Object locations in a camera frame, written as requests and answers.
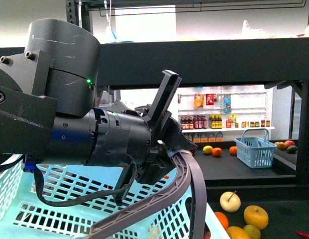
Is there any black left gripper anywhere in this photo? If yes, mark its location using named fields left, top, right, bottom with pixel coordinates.
left=111, top=99, right=199, bottom=185

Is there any grey basket handle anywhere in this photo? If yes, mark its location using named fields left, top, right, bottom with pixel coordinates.
left=87, top=150, right=207, bottom=239

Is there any large light blue basket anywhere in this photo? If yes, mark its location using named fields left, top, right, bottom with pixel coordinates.
left=0, top=153, right=231, bottom=239

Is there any yellow lemon far shelf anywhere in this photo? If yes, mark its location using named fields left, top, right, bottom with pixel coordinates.
left=203, top=145, right=213, bottom=154

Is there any far orange tangerine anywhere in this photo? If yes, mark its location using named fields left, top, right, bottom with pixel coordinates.
left=212, top=147, right=222, bottom=157

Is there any orange tangerine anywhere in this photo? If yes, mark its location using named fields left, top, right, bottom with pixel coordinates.
left=212, top=147, right=222, bottom=157
left=214, top=212, right=229, bottom=230

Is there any far orange by basket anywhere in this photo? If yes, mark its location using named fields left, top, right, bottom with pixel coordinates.
left=229, top=146, right=237, bottom=156

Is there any small blue basket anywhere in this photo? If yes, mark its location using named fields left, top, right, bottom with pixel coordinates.
left=234, top=128, right=277, bottom=169

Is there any white asian pear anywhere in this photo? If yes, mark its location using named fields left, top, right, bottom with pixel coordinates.
left=219, top=191, right=241, bottom=213

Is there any orange tangerine back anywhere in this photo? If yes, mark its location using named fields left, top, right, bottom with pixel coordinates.
left=214, top=212, right=229, bottom=230

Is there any yellow orange centre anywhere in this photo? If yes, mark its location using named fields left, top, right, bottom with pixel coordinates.
left=226, top=226, right=251, bottom=239

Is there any yellow orange apple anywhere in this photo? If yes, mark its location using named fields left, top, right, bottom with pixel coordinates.
left=243, top=205, right=269, bottom=230

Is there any brown kiwi back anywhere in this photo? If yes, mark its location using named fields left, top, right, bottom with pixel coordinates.
left=243, top=225, right=261, bottom=239

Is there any red chili pepper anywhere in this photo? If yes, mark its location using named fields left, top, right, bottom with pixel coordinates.
left=296, top=231, right=309, bottom=239

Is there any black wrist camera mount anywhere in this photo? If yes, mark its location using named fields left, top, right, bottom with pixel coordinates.
left=143, top=70, right=182, bottom=125

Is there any black cable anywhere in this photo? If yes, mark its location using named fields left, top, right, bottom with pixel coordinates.
left=33, top=154, right=137, bottom=207

